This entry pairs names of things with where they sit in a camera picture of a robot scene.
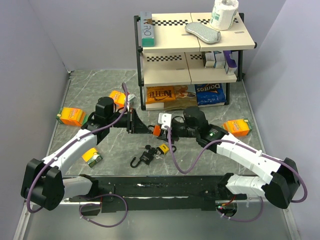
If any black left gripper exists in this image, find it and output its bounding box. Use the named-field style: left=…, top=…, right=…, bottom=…
left=106, top=108, right=152, bottom=134

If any orange padlock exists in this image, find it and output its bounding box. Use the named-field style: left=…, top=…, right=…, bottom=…
left=147, top=124, right=162, bottom=137

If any yellow padlock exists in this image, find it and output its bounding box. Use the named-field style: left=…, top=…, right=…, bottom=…
left=156, top=143, right=170, bottom=155

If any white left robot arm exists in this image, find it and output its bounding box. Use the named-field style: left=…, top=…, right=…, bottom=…
left=21, top=96, right=151, bottom=211

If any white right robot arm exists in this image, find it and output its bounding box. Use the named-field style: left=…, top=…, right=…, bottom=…
left=158, top=106, right=305, bottom=209

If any orange box by right arm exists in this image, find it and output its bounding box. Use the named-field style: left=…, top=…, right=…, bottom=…
left=222, top=118, right=252, bottom=137

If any black key bunch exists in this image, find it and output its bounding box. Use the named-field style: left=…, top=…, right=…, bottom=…
left=144, top=145, right=163, bottom=160

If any black padlock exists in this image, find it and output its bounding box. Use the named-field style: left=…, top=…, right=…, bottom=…
left=130, top=151, right=154, bottom=168

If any kettle chips bag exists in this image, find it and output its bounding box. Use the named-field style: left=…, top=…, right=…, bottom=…
left=145, top=84, right=198, bottom=111

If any orange green snack box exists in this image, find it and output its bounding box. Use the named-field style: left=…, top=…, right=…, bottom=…
left=109, top=90, right=126, bottom=109

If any blue doritos bag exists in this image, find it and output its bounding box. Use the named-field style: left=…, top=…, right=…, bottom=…
left=194, top=83, right=226, bottom=106

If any orange snack box front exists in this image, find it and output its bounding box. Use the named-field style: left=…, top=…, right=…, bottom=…
left=81, top=147, right=103, bottom=168

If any orange green striped box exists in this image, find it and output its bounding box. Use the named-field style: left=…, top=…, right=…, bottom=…
left=56, top=107, right=87, bottom=127

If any beige two-tier shelf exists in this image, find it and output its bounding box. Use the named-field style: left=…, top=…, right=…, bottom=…
left=133, top=12, right=257, bottom=111

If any white small carton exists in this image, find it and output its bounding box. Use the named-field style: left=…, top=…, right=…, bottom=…
left=203, top=51, right=216, bottom=68

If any white blue carton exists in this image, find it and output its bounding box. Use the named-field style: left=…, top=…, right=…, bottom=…
left=214, top=51, right=226, bottom=69

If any teal rio box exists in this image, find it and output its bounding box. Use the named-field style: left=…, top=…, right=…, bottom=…
left=140, top=11, right=155, bottom=48

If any purple white carton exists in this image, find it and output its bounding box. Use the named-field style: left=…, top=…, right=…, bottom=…
left=223, top=50, right=238, bottom=76

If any grey sponge pouch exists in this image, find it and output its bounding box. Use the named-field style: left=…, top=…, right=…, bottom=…
left=184, top=22, right=221, bottom=45

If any white toilet paper roll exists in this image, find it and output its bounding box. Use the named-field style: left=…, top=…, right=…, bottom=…
left=209, top=0, right=239, bottom=31

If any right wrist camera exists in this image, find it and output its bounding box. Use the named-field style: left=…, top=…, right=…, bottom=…
left=158, top=112, right=172, bottom=131

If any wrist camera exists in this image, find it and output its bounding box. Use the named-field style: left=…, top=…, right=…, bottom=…
left=158, top=112, right=172, bottom=131
left=126, top=93, right=137, bottom=110

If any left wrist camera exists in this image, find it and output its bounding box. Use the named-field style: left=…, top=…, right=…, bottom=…
left=126, top=93, right=137, bottom=110

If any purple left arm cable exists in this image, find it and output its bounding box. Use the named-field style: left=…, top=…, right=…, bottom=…
left=25, top=82, right=132, bottom=214

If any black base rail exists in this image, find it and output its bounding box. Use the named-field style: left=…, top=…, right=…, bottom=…
left=67, top=174, right=258, bottom=214

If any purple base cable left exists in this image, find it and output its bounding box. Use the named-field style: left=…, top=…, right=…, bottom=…
left=78, top=191, right=130, bottom=228

